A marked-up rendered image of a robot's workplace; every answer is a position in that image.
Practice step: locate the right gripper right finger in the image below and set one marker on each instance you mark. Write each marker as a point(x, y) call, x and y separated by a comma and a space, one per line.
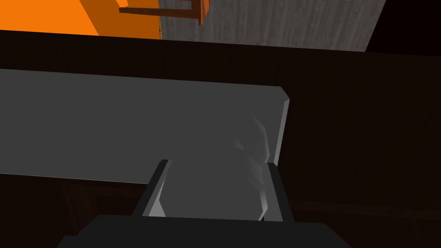
point(275, 203)

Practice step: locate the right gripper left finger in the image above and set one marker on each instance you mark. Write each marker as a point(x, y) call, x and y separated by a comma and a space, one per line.
point(151, 199)

